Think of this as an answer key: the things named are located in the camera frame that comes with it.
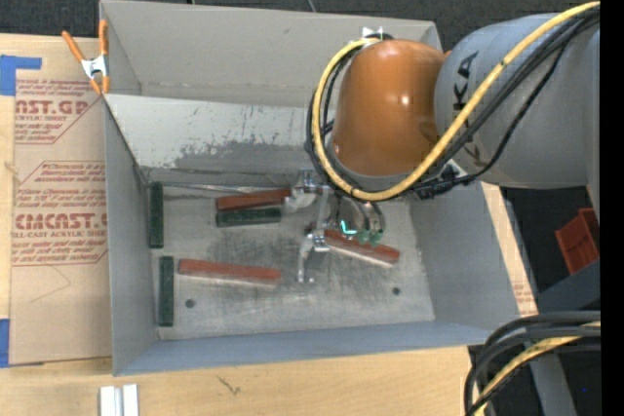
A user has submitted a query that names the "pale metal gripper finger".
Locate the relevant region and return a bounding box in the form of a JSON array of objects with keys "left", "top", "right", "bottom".
[
  {"left": 291, "top": 170, "right": 327, "bottom": 213},
  {"left": 296, "top": 228, "right": 333, "bottom": 284}
]

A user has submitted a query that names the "red-brown flat block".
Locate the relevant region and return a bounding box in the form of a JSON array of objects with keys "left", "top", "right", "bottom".
[
  {"left": 215, "top": 188, "right": 293, "bottom": 212},
  {"left": 323, "top": 228, "right": 402, "bottom": 268},
  {"left": 176, "top": 257, "right": 283, "bottom": 289}
]

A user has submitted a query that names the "dark green flat block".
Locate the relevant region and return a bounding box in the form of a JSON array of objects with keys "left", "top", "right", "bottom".
[
  {"left": 214, "top": 206, "right": 283, "bottom": 229},
  {"left": 147, "top": 181, "right": 165, "bottom": 250},
  {"left": 157, "top": 255, "right": 176, "bottom": 327}
]

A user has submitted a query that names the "grey metal bin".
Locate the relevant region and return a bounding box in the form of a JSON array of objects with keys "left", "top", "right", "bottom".
[{"left": 98, "top": 0, "right": 526, "bottom": 377}]

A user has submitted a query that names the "brown cardboard board red print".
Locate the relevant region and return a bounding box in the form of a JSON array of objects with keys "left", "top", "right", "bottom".
[{"left": 0, "top": 32, "right": 540, "bottom": 367}]

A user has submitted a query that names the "black cylinder on white bracket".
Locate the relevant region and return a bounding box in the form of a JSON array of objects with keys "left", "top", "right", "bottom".
[{"left": 413, "top": 160, "right": 464, "bottom": 202}]

